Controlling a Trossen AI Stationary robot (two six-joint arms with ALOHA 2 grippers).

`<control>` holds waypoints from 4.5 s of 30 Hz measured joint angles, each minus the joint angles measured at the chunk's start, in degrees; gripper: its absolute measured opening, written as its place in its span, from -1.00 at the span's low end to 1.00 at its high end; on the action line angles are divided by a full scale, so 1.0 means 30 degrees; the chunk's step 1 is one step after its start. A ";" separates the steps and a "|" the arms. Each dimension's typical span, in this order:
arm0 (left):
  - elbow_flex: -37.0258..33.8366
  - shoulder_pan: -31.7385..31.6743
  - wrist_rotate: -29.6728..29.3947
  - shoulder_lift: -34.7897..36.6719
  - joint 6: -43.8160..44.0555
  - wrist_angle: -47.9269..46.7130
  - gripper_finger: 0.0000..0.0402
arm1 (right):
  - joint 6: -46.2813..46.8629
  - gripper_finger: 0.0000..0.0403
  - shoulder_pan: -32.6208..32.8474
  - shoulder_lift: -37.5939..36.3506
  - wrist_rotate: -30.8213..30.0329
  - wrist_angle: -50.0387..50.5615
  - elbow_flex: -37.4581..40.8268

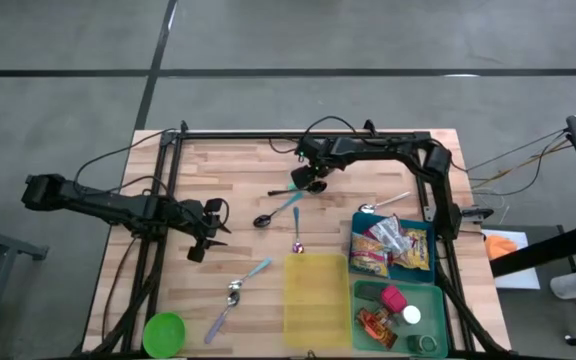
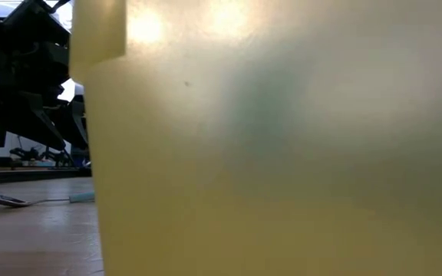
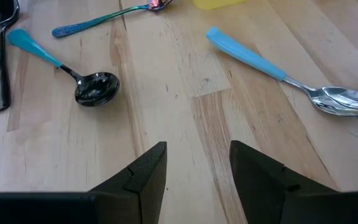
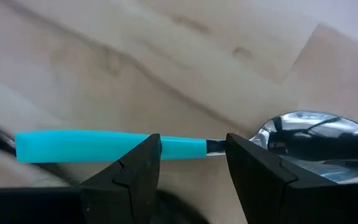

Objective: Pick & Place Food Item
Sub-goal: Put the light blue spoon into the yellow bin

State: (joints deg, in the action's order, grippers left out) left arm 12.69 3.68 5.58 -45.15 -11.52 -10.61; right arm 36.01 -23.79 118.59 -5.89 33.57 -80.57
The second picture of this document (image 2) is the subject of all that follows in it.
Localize black aluminium table frame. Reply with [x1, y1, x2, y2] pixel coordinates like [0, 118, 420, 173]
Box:
[0, 167, 92, 185]

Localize silver spoon light-blue handle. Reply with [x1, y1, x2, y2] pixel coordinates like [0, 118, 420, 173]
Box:
[0, 190, 96, 209]

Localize yellow translucent plastic bin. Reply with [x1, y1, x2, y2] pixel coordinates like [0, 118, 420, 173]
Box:
[68, 0, 442, 276]

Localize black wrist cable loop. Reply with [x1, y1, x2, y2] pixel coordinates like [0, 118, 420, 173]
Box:
[44, 0, 72, 13]

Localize black background robot arms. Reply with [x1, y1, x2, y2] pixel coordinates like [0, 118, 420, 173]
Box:
[8, 146, 74, 169]

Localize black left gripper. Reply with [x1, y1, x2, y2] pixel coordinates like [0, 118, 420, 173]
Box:
[0, 0, 90, 152]

